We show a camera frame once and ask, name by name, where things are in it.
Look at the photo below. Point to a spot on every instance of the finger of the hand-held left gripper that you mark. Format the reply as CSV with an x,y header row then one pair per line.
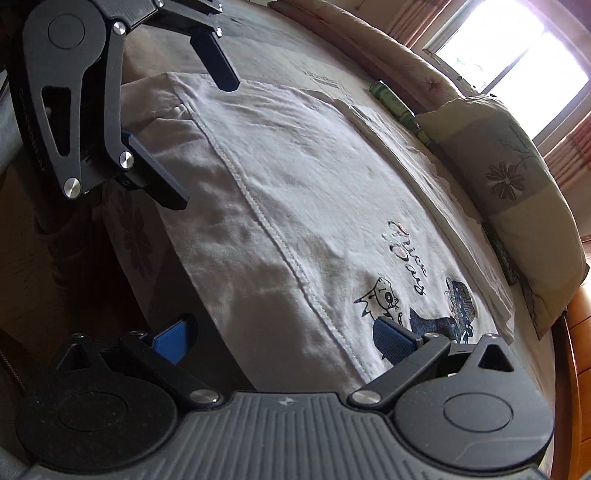
x,y
157,177
217,60

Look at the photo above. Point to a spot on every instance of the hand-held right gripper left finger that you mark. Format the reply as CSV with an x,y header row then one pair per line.
x,y
171,341

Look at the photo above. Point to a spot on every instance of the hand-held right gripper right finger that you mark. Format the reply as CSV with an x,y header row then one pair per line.
x,y
392,342

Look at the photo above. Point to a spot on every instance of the white printed t-shirt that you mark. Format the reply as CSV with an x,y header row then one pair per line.
x,y
300,184

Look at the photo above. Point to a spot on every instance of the person's grey clothing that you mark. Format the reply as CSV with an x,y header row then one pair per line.
x,y
9,120

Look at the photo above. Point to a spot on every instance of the folded pink floral quilt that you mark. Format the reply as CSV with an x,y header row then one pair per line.
x,y
369,32

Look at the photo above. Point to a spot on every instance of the floral cream pillow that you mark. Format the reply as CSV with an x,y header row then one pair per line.
x,y
531,230

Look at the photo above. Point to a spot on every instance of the green glass bottle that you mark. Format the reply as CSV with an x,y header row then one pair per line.
x,y
392,99

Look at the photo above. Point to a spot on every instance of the orange wooden headboard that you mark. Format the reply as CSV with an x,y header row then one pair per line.
x,y
577,392

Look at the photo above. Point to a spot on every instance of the pink patterned curtain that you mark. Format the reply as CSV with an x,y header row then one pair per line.
x,y
570,175
429,18

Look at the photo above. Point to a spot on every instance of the window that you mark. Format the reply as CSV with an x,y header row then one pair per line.
x,y
517,50

